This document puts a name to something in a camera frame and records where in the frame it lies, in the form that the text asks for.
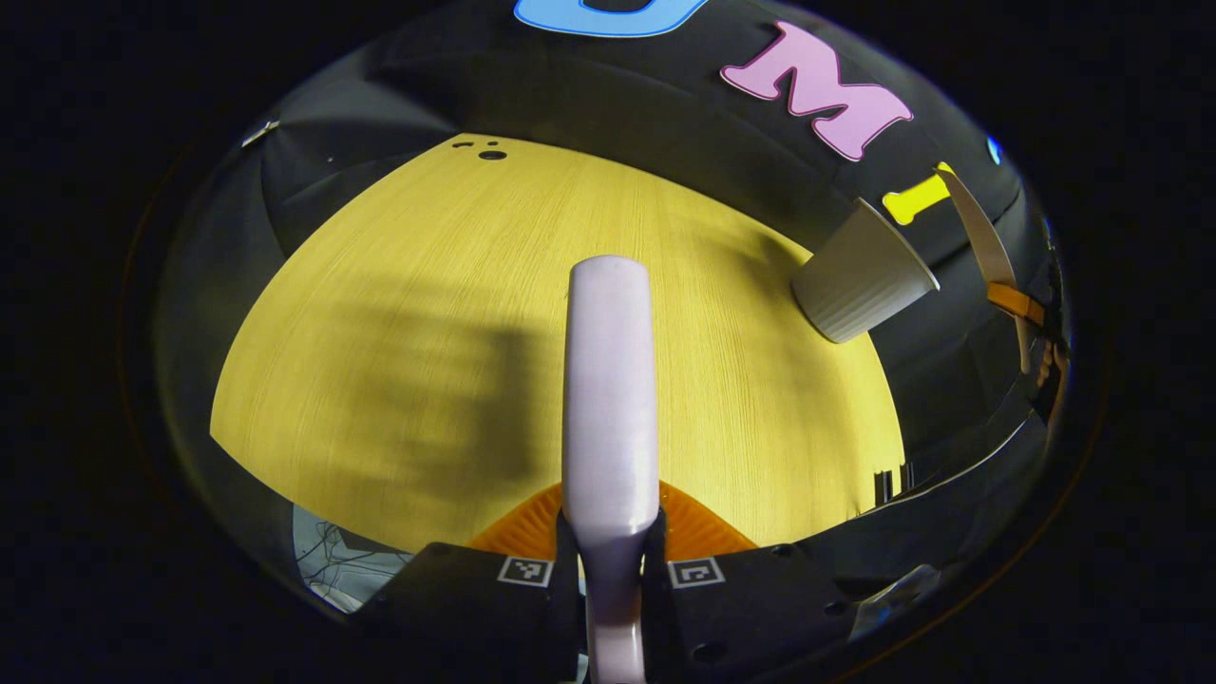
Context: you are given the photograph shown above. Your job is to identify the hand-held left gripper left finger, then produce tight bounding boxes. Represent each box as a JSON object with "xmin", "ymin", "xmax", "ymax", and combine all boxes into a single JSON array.
[{"xmin": 353, "ymin": 480, "xmax": 583, "ymax": 684}]

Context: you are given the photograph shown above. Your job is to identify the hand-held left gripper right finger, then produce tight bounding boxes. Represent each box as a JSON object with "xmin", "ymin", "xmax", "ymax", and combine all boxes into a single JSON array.
[{"xmin": 641, "ymin": 480, "xmax": 858, "ymax": 684}]

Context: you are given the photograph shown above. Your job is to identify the lilac plastic dustpan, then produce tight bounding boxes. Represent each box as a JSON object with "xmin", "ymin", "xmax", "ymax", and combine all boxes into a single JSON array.
[{"xmin": 936, "ymin": 163, "xmax": 1035, "ymax": 373}]

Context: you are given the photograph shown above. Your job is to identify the white ribbed garbage bin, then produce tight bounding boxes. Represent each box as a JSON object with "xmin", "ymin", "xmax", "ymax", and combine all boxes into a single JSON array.
[{"xmin": 790, "ymin": 197, "xmax": 941, "ymax": 345}]

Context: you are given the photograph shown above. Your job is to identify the wooden desktop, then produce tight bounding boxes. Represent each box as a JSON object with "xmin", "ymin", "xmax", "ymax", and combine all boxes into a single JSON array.
[{"xmin": 209, "ymin": 133, "xmax": 906, "ymax": 553}]

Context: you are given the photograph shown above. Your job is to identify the black backdrop cloth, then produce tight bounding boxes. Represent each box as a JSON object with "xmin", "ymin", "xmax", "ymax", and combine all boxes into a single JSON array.
[{"xmin": 152, "ymin": 0, "xmax": 1074, "ymax": 609}]

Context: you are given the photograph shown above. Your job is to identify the thin dark cables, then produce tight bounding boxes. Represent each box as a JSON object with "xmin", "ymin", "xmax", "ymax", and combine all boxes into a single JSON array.
[{"xmin": 290, "ymin": 503, "xmax": 414, "ymax": 610}]

